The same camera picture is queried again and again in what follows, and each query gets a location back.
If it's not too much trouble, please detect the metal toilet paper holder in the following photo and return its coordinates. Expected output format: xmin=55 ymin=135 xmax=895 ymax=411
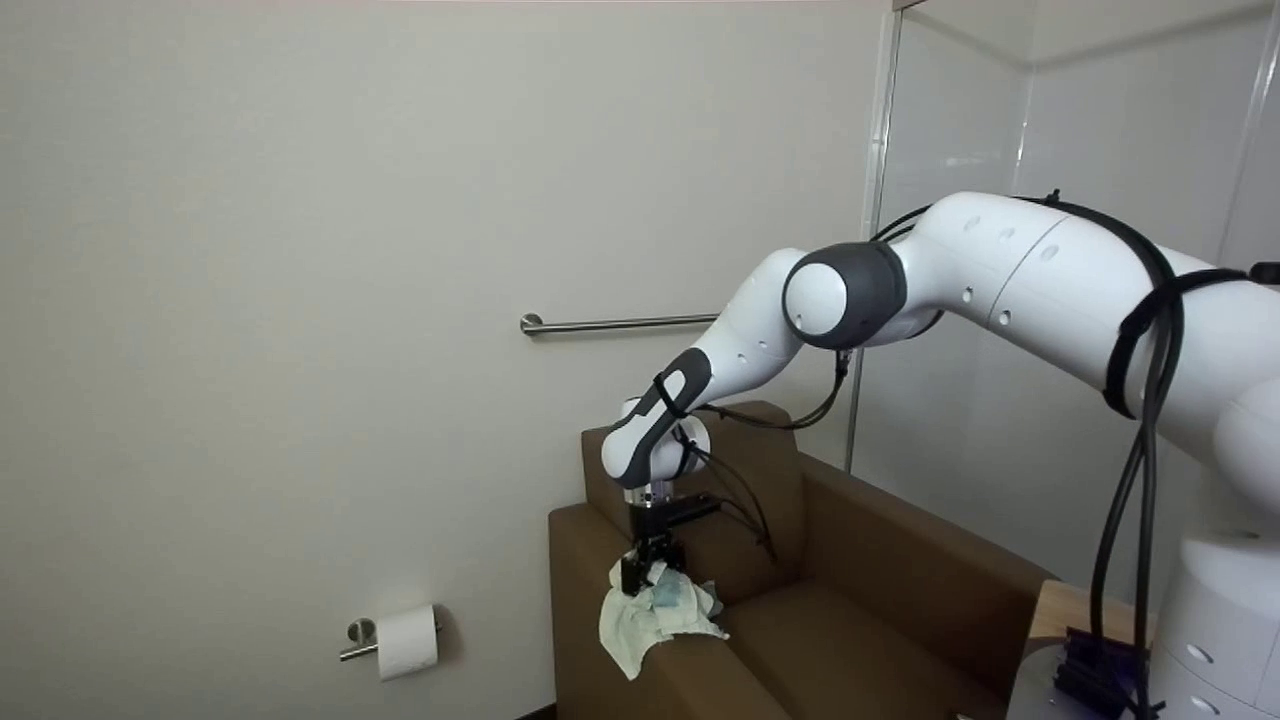
xmin=338 ymin=614 xmax=384 ymax=668

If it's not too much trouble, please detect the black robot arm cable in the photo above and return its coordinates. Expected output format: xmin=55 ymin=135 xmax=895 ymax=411
xmin=683 ymin=189 xmax=1280 ymax=686

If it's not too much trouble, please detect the wooden side table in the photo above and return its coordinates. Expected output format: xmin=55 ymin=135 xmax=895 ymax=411
xmin=1023 ymin=575 xmax=1160 ymax=661

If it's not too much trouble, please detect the dark purple clamp block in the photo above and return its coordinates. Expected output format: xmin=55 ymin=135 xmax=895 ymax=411
xmin=1047 ymin=626 xmax=1157 ymax=720

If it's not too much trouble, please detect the metal wall grab bar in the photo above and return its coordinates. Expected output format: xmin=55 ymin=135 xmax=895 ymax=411
xmin=516 ymin=308 xmax=724 ymax=343

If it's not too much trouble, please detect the white shower enclosure frame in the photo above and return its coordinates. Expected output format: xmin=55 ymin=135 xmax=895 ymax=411
xmin=844 ymin=0 xmax=1280 ymax=614

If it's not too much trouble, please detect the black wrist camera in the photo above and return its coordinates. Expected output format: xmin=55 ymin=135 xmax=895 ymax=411
xmin=633 ymin=493 xmax=729 ymax=531

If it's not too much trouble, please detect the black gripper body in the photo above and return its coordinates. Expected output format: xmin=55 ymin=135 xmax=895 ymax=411
xmin=630 ymin=515 xmax=693 ymax=575

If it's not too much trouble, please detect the white toilet paper roll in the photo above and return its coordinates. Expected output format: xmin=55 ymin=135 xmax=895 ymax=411
xmin=368 ymin=600 xmax=444 ymax=686

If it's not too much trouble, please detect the white towel with blue patch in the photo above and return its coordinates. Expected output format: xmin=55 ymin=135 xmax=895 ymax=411
xmin=592 ymin=558 xmax=736 ymax=686

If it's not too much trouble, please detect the brown sofa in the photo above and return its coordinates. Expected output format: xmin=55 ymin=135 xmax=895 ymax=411
xmin=544 ymin=397 xmax=1055 ymax=720

